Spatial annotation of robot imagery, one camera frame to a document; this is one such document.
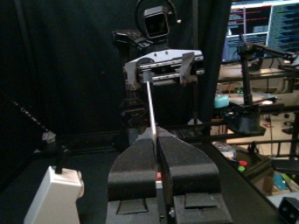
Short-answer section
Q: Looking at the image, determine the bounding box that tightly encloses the thin black cable with tag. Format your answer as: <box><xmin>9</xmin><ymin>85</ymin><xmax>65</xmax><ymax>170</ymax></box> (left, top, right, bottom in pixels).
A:
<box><xmin>0</xmin><ymin>92</ymin><xmax>59</xmax><ymax>144</ymax></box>

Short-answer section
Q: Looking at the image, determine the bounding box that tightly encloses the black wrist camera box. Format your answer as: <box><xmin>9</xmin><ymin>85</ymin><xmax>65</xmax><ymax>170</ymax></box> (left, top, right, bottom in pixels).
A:
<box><xmin>143</xmin><ymin>5</ymin><xmax>172</xmax><ymax>39</ymax></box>

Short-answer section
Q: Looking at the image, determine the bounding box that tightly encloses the cardboard box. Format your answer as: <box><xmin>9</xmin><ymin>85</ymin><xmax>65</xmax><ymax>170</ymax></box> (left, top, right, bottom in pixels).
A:
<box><xmin>251</xmin><ymin>170</ymin><xmax>299</xmax><ymax>197</ymax></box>

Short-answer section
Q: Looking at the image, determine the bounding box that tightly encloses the white plastic box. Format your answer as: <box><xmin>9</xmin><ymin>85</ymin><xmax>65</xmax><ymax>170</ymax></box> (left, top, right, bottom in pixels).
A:
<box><xmin>22</xmin><ymin>164</ymin><xmax>85</xmax><ymax>224</ymax></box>

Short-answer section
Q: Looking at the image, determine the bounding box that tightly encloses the thin silver metal rod tool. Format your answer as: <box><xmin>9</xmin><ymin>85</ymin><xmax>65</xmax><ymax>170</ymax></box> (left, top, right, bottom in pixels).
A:
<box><xmin>141</xmin><ymin>70</ymin><xmax>159</xmax><ymax>139</ymax></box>

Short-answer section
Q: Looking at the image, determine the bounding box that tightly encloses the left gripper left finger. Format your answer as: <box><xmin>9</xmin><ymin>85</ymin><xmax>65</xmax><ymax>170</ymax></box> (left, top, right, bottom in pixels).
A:
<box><xmin>107</xmin><ymin>134</ymin><xmax>159</xmax><ymax>224</ymax></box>

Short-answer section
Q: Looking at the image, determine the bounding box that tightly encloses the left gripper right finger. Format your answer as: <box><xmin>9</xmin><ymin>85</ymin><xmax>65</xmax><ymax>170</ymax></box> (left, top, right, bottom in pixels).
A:
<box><xmin>156</xmin><ymin>127</ymin><xmax>235</xmax><ymax>224</ymax></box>

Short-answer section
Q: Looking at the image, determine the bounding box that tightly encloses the teal plastic object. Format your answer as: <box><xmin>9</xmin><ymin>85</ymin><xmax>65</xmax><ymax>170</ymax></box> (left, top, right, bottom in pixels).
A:
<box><xmin>212</xmin><ymin>94</ymin><xmax>231</xmax><ymax>109</ymax></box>

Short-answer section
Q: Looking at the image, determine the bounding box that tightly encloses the computer monitor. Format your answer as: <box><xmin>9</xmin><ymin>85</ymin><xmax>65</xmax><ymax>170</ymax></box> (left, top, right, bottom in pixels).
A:
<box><xmin>221</xmin><ymin>0</ymin><xmax>299</xmax><ymax>64</ymax></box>

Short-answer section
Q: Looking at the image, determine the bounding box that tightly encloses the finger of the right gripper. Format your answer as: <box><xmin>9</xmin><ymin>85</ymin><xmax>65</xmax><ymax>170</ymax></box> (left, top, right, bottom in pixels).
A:
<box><xmin>124</xmin><ymin>62</ymin><xmax>144</xmax><ymax>90</ymax></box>
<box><xmin>179</xmin><ymin>52</ymin><xmax>199</xmax><ymax>87</ymax></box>

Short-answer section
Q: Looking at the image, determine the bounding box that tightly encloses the black camera cable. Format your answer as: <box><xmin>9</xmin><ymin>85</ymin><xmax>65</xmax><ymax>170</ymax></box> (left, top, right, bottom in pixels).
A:
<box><xmin>135</xmin><ymin>0</ymin><xmax>183</xmax><ymax>25</ymax></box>

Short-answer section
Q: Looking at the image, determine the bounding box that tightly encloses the black box with holes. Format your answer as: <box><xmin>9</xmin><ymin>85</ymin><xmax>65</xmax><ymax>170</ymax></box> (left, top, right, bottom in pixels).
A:
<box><xmin>276</xmin><ymin>196</ymin><xmax>299</xmax><ymax>224</ymax></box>

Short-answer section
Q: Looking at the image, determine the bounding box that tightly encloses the black handle on white box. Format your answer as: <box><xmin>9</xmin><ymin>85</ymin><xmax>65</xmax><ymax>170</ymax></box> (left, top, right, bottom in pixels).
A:
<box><xmin>53</xmin><ymin>144</ymin><xmax>71</xmax><ymax>175</ymax></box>

